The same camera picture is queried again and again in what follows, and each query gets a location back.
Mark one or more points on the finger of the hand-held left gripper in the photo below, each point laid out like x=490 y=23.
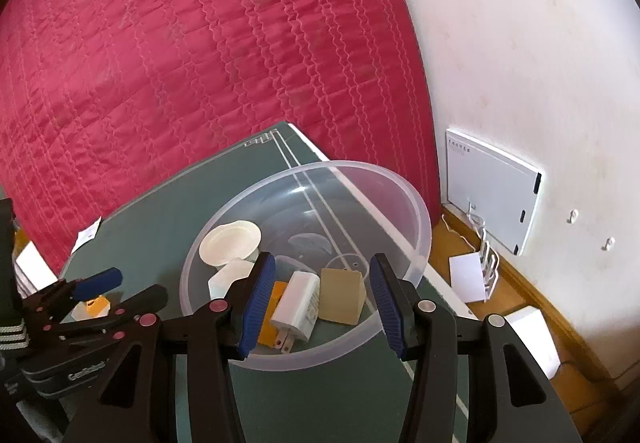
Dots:
x=145 y=300
x=97 y=283

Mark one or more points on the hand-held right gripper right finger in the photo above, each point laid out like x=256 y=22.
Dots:
x=387 y=308

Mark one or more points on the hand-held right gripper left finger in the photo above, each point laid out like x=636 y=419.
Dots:
x=257 y=303

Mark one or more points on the orange black striped wedge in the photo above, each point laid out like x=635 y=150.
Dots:
x=267 y=335
x=95 y=310

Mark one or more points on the white rectangular block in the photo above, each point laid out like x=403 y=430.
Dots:
x=227 y=278

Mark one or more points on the white wall charger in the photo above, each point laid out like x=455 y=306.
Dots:
x=297 y=303

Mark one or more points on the light brown wooden wedge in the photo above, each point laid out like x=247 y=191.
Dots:
x=340 y=298

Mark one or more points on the small white round dish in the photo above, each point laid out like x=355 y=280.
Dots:
x=227 y=243

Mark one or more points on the clear plastic bowl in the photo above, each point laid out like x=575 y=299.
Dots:
x=350 y=203

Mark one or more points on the white paper slip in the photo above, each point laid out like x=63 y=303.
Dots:
x=87 y=234

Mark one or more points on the white board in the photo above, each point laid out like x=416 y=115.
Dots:
x=32 y=268

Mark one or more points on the white router with antennas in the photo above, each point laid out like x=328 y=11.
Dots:
x=467 y=278

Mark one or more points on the white box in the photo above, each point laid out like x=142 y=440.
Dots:
x=532 y=338

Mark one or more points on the red quilted blanket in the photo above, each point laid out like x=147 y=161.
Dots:
x=200 y=48

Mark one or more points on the white wall-mounted panel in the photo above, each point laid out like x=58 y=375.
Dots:
x=492 y=188

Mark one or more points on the small white wall hook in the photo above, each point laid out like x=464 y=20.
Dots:
x=573 y=216
x=609 y=244

